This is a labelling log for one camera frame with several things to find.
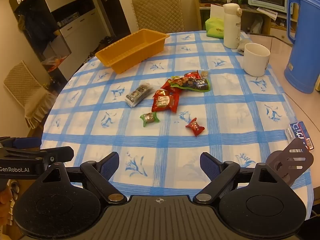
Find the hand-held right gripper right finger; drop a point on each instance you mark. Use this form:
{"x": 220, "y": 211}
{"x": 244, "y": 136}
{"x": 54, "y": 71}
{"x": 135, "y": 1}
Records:
{"x": 208, "y": 166}

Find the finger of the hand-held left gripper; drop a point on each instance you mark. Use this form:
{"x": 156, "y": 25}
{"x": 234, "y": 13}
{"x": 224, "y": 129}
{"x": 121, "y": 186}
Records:
{"x": 58, "y": 153}
{"x": 26, "y": 142}

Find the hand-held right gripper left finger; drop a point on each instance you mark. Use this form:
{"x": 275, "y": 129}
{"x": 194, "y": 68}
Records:
{"x": 110, "y": 165}

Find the small red candy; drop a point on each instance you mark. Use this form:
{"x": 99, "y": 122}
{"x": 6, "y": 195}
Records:
{"x": 195, "y": 127}

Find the small green candy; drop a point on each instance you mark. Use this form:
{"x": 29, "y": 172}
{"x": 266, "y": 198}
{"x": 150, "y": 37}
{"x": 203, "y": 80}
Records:
{"x": 149, "y": 119}

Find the clear dark snack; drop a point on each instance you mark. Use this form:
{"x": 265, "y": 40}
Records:
{"x": 138, "y": 94}

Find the large red snack packet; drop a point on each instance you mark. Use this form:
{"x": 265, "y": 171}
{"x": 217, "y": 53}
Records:
{"x": 163, "y": 102}

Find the long green dark snack packet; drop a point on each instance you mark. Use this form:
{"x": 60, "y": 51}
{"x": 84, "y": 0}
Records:
{"x": 195, "y": 84}

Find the brown cube candy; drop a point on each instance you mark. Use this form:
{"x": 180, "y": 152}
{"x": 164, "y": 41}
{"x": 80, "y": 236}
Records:
{"x": 205, "y": 74}

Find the dark red snack packet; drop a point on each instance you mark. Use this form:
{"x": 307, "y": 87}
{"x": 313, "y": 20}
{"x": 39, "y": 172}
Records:
{"x": 192, "y": 75}

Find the orange plastic tray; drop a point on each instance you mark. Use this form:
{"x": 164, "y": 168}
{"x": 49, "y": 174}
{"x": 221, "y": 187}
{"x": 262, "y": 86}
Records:
{"x": 130, "y": 52}

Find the person's left hand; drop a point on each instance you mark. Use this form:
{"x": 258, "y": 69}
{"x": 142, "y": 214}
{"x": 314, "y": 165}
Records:
{"x": 5, "y": 196}

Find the blue checked tablecloth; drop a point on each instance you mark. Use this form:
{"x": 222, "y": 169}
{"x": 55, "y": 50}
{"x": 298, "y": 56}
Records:
{"x": 175, "y": 137}

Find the beige quilted chair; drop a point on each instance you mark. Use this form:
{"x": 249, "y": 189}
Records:
{"x": 20, "y": 85}
{"x": 157, "y": 12}

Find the red white plastic bag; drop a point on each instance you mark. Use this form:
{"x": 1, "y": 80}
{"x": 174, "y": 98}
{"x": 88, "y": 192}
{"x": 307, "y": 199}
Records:
{"x": 53, "y": 63}

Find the blue white small packet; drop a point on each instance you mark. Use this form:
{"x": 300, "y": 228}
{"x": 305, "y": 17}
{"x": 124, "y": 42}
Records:
{"x": 300, "y": 135}

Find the white mug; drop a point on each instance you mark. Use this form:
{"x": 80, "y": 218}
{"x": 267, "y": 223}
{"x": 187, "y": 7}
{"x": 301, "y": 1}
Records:
{"x": 255, "y": 62}

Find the dark hanging jacket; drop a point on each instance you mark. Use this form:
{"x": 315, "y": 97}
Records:
{"x": 35, "y": 27}

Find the row of shoes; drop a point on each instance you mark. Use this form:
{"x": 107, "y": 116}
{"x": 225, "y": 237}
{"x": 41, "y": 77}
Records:
{"x": 103, "y": 45}

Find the grey cloth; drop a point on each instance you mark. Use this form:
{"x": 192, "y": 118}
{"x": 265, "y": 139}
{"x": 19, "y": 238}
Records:
{"x": 242, "y": 47}

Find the white and dark cabinet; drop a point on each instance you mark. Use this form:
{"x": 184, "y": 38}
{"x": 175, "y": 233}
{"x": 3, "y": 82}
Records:
{"x": 80, "y": 27}

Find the green tissue pack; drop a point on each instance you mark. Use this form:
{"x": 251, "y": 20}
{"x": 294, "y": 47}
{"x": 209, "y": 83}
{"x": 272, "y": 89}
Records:
{"x": 214, "y": 28}

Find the white insulated bottle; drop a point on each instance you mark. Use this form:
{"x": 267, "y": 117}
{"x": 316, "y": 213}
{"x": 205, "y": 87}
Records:
{"x": 231, "y": 30}

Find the blue thermos jug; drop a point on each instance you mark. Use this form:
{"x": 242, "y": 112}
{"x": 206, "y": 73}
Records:
{"x": 303, "y": 62}

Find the wooden shelf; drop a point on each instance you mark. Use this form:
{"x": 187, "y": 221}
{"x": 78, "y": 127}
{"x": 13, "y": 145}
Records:
{"x": 198, "y": 10}

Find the dark wooden door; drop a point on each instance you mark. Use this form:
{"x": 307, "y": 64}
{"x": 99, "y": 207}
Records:
{"x": 117, "y": 7}

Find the white papers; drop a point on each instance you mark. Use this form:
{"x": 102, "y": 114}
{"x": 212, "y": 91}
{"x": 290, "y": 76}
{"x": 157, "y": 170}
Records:
{"x": 267, "y": 12}

